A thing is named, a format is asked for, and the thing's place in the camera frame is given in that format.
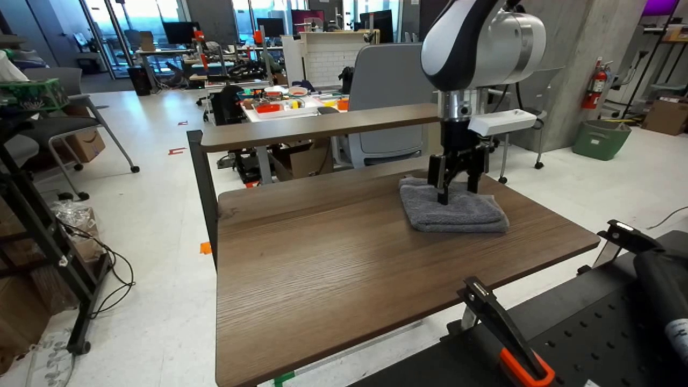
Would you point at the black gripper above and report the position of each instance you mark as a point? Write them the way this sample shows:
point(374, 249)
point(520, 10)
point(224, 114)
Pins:
point(455, 141)

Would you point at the grey towel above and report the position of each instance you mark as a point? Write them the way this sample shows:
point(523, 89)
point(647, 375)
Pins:
point(464, 212)

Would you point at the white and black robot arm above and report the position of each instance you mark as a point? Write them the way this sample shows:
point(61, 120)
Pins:
point(487, 43)

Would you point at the grey armchair on casters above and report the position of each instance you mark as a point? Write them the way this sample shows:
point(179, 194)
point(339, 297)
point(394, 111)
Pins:
point(529, 96)

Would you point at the grey office chair backrest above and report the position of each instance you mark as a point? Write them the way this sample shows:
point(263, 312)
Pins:
point(388, 87)

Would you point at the wooden raised desk shelf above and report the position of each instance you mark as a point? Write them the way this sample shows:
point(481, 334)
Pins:
point(322, 126)

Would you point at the green plastic bin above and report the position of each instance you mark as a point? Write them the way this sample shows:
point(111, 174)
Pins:
point(600, 140)

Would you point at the open cardboard box under shelf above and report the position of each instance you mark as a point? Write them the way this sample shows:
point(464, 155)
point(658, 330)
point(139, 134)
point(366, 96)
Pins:
point(303, 162)

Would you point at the red fire extinguisher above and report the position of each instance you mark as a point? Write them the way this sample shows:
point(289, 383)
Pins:
point(593, 87)

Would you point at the black computer monitor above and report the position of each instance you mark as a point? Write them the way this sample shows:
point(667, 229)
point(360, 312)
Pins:
point(179, 33)
point(306, 22)
point(379, 24)
point(271, 25)

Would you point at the white board panel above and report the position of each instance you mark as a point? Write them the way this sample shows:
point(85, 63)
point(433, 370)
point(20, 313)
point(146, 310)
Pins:
point(329, 60)

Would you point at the black clamp with silver bar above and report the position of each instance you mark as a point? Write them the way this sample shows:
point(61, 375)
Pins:
point(626, 236)

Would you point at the white table with colourful items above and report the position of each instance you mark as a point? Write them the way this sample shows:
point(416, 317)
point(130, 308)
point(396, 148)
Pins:
point(287, 108)

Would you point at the brown cardboard box by stand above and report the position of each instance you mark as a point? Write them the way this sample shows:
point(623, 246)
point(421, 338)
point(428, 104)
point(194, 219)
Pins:
point(667, 116)

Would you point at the black stand pole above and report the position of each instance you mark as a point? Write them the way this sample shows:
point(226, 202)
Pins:
point(645, 65)

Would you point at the black cylinder with white label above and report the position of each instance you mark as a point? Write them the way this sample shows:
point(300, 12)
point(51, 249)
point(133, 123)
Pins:
point(667, 293)

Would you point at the black backpack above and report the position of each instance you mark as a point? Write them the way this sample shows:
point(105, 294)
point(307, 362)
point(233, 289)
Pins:
point(226, 106)

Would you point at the orange floor tape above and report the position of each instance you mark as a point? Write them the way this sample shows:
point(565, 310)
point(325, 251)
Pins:
point(205, 248)

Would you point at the green tape strip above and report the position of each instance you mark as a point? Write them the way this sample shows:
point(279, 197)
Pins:
point(285, 379)

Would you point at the cardboard box under side table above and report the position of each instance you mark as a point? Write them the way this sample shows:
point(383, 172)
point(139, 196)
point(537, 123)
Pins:
point(86, 145)

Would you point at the clear plastic bag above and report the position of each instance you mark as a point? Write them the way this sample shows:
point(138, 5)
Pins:
point(75, 217)

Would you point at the grey side table on casters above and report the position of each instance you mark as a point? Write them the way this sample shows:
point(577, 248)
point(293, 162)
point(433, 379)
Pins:
point(64, 125)

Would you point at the green patterned item on rack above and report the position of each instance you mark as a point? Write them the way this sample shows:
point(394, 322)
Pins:
point(29, 92)

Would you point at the large cardboard box by rack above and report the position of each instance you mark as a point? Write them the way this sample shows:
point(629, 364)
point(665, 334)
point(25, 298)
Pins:
point(18, 322)

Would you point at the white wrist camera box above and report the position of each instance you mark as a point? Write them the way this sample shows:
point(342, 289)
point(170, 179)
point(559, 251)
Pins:
point(501, 120)

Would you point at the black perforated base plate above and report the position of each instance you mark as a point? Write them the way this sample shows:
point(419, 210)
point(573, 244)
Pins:
point(593, 336)

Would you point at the black metal rack frame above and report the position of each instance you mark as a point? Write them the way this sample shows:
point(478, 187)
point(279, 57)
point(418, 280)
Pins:
point(44, 229)

